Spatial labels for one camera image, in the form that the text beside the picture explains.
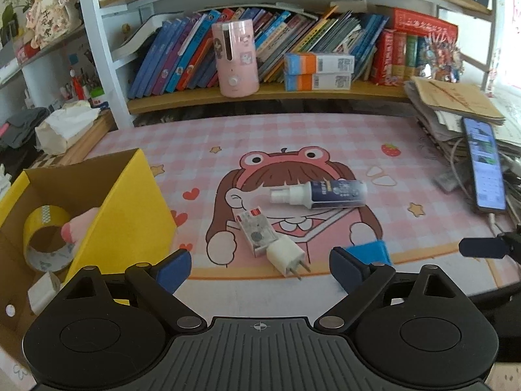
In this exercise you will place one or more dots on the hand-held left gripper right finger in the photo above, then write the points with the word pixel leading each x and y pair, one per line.
pixel 346 269

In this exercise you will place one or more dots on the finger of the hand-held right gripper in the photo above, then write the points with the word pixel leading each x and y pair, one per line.
pixel 480 247
pixel 500 295

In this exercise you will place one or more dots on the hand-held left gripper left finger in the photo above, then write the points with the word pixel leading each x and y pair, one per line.
pixel 175 269

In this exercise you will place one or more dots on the blue cloth piece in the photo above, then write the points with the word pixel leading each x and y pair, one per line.
pixel 376 252

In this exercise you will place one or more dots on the small white charger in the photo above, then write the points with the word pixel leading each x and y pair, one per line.
pixel 283 254

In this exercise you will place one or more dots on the yellow cardboard box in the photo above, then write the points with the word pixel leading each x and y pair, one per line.
pixel 130 220

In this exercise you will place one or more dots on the white spray bottle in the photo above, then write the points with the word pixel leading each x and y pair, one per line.
pixel 325 193

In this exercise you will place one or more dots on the small clear card pack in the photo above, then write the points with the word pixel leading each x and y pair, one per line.
pixel 256 232

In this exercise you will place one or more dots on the large white charger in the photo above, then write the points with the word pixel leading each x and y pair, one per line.
pixel 42 291

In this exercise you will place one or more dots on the yellow tape roll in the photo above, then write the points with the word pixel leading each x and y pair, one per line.
pixel 34 220

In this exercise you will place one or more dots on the small grey adapter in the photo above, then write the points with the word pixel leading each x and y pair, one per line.
pixel 445 181

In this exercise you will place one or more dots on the smartphone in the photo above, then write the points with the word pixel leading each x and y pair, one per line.
pixel 484 163

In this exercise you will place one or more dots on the stack of papers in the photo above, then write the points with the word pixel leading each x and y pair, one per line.
pixel 439 130

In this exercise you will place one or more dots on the pink printed table mat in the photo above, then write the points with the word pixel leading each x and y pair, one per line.
pixel 285 138

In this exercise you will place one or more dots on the brown paper envelope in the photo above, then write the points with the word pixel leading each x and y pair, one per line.
pixel 452 97

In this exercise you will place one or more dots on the tissue pack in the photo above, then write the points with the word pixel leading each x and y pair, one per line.
pixel 65 130

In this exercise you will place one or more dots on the orange and white box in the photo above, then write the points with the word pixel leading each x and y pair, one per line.
pixel 317 82
pixel 317 63

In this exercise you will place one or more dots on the colourful acrylic figure stand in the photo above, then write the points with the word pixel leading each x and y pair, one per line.
pixel 441 59

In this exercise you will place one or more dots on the cluster of small bottles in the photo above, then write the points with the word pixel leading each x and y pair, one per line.
pixel 83 87

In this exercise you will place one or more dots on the green thick book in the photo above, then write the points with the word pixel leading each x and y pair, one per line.
pixel 412 55

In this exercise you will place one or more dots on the red thick dictionary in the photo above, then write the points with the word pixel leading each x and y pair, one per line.
pixel 382 59
pixel 399 59

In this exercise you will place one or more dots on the dark grey cloth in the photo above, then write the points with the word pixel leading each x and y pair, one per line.
pixel 20 128

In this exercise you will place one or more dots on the row of slanted children's books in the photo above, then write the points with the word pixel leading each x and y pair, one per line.
pixel 179 57

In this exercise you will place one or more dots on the pink humidifier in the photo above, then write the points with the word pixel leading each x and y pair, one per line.
pixel 236 61

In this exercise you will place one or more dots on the white bookshelf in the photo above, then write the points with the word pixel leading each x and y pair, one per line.
pixel 106 49

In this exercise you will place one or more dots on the red flat book box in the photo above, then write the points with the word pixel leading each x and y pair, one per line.
pixel 423 22

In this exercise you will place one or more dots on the white side shelf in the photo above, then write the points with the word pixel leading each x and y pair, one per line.
pixel 44 65

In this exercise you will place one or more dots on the pink doll figurine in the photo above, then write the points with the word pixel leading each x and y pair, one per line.
pixel 51 12

